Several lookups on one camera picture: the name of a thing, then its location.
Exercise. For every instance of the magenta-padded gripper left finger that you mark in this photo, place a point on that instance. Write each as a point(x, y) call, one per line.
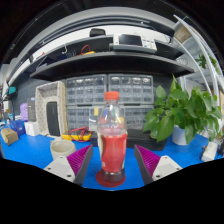
point(58, 166)

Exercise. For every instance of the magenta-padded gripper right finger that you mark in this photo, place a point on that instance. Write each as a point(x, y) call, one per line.
point(166, 166)

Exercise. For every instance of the clear bottle with red label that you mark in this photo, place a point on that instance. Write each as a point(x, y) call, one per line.
point(112, 153)

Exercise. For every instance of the grey and white mug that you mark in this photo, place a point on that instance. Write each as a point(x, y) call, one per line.
point(61, 148)

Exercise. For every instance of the yellow multimeter with red leads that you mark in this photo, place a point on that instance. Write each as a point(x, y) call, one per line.
point(76, 136)

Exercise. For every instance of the flat round red coaster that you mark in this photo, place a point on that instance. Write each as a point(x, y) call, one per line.
point(100, 181)

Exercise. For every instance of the white power adapter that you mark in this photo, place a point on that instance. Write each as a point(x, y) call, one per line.
point(209, 152)

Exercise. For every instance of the small white box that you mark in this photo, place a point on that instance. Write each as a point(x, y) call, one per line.
point(31, 128)

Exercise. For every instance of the black rectangular speaker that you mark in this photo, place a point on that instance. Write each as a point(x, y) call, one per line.
point(52, 119)

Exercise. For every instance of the grey small-parts drawer cabinet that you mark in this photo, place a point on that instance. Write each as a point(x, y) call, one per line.
point(131, 88)
point(136, 116)
point(85, 90)
point(80, 118)

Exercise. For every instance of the blue box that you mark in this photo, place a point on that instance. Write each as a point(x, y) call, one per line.
point(16, 127)

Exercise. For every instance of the brown cardboard box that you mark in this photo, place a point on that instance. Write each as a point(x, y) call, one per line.
point(9, 136)

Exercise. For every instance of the black stand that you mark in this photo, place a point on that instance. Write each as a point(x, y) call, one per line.
point(220, 145)

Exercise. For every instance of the green potted plant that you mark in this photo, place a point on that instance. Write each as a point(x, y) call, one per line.
point(180, 110)

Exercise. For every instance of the dark grey box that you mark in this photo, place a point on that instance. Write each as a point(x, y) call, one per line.
point(31, 110)

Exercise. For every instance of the purple container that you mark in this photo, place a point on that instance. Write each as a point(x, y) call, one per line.
point(24, 112)

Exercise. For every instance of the white perforated tray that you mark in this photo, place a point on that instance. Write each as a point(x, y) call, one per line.
point(50, 91)

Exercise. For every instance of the teal object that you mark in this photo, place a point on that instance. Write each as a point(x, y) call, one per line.
point(12, 90)

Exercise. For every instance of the black workbench shelf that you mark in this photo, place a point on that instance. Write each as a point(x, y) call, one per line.
point(110, 65)

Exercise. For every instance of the white shelf unit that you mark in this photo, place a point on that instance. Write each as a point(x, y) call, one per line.
point(206, 56)

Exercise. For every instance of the white oscilloscope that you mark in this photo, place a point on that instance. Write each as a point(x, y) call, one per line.
point(133, 41)

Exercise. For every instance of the small black device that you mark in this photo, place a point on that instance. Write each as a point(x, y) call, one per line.
point(97, 32)

